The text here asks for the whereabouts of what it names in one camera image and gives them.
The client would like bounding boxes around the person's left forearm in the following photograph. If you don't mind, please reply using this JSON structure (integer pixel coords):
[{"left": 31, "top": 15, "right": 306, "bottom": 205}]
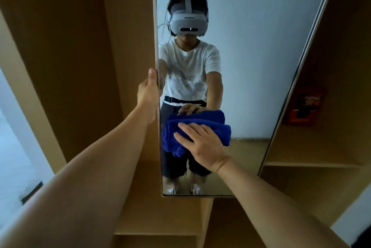
[{"left": 0, "top": 104, "right": 153, "bottom": 248}]

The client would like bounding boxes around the blue microfibre cloth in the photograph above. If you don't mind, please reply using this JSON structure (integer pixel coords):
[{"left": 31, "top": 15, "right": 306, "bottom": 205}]
[{"left": 162, "top": 110, "right": 232, "bottom": 158}]

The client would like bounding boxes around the light wooden wardrobe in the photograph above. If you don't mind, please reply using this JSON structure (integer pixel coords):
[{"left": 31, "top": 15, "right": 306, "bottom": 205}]
[{"left": 0, "top": 0, "right": 371, "bottom": 248}]

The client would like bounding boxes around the red cardboard box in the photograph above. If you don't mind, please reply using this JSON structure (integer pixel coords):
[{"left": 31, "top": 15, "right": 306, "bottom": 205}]
[{"left": 283, "top": 85, "right": 325, "bottom": 127}]

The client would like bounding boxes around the person's right forearm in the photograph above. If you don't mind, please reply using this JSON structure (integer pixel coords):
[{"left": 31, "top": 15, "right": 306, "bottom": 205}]
[{"left": 217, "top": 157, "right": 350, "bottom": 248}]

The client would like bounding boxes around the person's left hand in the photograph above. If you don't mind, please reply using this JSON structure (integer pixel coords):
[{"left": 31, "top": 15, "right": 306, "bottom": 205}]
[{"left": 136, "top": 68, "right": 160, "bottom": 125}]

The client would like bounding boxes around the person's right hand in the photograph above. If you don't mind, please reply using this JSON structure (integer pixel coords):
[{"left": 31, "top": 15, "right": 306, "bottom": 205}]
[{"left": 173, "top": 122, "right": 231, "bottom": 173}]

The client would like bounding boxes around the tall framed mirror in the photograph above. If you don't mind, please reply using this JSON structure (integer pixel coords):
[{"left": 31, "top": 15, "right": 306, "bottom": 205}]
[{"left": 151, "top": 0, "right": 342, "bottom": 198}]

